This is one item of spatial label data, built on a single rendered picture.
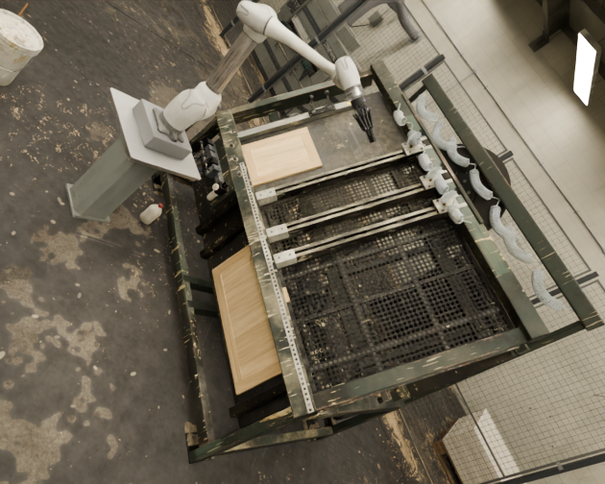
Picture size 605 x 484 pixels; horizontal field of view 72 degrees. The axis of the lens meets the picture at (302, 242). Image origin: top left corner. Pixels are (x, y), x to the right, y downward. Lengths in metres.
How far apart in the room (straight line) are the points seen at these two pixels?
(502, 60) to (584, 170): 2.25
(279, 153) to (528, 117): 5.45
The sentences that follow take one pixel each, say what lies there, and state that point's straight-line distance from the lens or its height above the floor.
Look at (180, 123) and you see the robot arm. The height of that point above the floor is 0.95.
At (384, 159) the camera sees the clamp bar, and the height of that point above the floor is 1.66.
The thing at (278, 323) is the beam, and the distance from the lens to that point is 2.29.
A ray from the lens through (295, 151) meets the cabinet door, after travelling 2.94.
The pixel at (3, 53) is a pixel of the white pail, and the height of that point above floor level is 0.25.
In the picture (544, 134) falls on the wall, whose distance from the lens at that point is 7.65.
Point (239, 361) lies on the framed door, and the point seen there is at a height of 0.33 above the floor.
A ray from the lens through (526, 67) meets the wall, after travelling 8.10.
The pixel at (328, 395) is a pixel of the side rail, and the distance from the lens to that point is 2.17.
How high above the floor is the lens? 2.07
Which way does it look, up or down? 24 degrees down
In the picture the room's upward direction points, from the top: 57 degrees clockwise
